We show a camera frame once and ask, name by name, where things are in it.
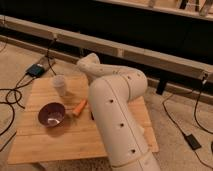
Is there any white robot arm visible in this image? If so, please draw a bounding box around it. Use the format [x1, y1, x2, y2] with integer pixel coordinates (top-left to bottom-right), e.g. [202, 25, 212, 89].
[77, 53, 161, 171]

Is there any orange carrot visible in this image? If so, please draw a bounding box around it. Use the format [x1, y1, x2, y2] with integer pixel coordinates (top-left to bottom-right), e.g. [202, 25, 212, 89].
[72, 99, 87, 117]

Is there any clear plastic cup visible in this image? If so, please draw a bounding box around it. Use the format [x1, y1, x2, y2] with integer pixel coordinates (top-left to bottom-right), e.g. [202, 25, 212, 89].
[52, 75, 67, 97]

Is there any wooden table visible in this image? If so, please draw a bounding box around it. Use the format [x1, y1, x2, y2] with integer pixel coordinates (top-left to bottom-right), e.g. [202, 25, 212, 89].
[8, 76, 159, 164]

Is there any dark purple bowl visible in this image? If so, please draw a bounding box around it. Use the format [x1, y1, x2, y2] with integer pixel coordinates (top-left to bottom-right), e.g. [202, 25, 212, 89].
[38, 102, 65, 127]

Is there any black power adapter left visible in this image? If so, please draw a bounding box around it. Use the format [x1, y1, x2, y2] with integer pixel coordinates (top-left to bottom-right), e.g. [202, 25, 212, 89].
[26, 64, 45, 78]

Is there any black power adapter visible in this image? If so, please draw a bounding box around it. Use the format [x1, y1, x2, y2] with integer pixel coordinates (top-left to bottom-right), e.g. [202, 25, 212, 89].
[184, 134, 201, 150]
[26, 64, 45, 78]

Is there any black power adapter right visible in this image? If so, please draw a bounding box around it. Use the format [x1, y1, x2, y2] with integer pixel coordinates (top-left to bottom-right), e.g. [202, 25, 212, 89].
[184, 134, 201, 150]

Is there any black cable left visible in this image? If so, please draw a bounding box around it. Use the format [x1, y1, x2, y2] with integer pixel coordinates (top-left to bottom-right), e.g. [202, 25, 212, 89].
[0, 34, 58, 153]

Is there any black cable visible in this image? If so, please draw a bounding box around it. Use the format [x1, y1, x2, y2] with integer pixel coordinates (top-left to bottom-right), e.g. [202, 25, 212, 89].
[162, 73, 213, 169]
[0, 34, 58, 153]

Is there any black cable right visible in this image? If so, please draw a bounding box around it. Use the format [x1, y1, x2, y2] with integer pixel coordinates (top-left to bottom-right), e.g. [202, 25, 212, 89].
[162, 73, 213, 169]

